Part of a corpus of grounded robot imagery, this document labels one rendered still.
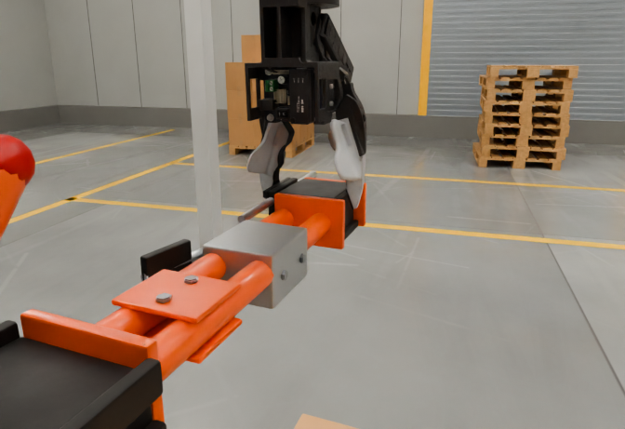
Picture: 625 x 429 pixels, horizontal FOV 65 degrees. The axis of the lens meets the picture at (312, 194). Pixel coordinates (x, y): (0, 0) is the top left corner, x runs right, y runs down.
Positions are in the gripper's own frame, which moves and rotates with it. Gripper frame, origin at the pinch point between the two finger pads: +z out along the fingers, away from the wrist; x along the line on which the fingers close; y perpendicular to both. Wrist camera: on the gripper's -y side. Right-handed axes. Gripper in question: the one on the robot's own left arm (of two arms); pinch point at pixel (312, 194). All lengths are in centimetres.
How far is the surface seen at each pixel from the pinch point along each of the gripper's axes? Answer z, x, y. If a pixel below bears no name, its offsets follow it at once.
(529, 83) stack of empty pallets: 20, 41, -639
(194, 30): -32, -165, -221
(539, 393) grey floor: 124, 42, -152
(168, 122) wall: 113, -649, -807
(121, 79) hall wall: 25, -766, -810
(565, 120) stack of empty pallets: 65, 86, -637
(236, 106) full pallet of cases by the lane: 53, -351, -583
